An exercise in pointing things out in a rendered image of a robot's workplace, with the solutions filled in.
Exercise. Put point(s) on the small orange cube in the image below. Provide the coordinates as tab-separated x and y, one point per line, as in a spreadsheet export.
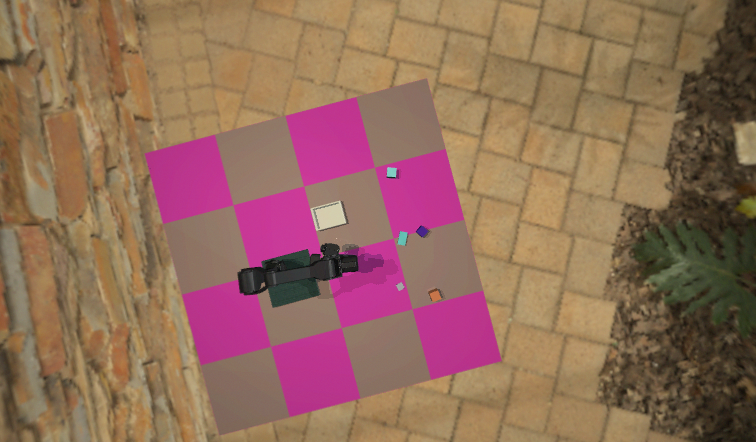
434	295

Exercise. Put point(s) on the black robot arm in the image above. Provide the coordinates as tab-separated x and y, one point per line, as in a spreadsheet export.
275	271

